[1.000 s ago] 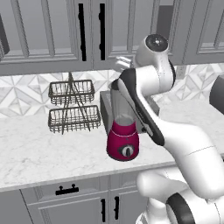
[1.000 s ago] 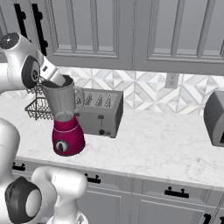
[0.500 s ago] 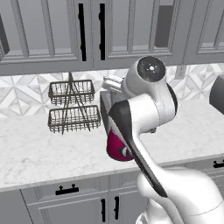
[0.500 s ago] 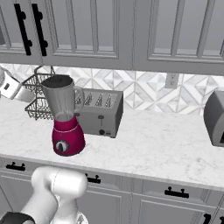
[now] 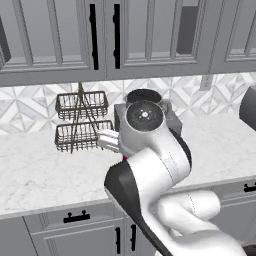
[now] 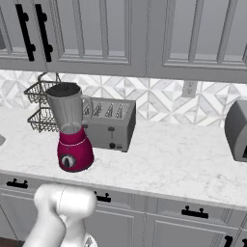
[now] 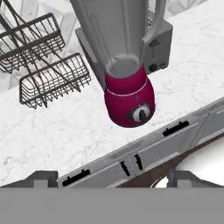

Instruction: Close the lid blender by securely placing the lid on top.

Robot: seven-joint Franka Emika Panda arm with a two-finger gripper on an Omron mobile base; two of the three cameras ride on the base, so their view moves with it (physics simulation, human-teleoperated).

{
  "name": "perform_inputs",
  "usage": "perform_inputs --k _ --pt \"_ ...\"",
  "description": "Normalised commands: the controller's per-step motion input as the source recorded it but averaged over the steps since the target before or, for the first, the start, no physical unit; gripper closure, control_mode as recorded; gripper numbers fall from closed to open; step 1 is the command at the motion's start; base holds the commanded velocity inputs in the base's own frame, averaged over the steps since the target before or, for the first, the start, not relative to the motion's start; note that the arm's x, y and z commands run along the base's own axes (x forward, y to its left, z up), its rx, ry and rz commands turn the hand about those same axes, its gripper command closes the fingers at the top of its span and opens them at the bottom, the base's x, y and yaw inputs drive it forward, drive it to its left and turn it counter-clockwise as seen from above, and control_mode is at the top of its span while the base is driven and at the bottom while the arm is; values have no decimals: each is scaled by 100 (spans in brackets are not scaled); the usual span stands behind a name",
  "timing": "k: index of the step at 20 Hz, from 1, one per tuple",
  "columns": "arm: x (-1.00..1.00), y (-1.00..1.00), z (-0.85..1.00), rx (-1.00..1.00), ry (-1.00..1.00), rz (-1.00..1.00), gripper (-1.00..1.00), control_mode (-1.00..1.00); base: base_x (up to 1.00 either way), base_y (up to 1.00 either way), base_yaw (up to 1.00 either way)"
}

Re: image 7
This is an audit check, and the dark two-tier wire rack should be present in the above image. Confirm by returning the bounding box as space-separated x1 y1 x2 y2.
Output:
0 0 92 110

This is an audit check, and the black drawer handle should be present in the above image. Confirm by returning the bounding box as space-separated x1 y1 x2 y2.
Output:
162 120 190 137
61 168 92 187

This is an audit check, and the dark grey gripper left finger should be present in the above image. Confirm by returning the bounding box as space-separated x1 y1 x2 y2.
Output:
0 170 60 189

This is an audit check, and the grey cupboard run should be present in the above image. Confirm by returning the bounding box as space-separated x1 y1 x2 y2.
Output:
195 97 224 144

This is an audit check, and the grey toaster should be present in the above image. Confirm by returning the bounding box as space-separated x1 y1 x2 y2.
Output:
74 10 174 92

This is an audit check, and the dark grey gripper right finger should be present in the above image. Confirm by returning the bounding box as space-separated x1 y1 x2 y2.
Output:
167 169 224 189

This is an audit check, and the red blender with clear jar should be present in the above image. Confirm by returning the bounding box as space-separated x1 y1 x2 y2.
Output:
69 0 167 129

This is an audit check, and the grey drawer front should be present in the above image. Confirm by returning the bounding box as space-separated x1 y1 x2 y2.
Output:
57 150 130 188
127 115 202 160

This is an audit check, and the black cupboard door handle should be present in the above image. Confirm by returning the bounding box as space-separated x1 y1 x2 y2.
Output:
120 160 131 177
133 153 144 172

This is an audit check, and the grey cupboard door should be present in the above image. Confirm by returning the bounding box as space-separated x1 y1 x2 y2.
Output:
87 160 137 189
133 128 206 176

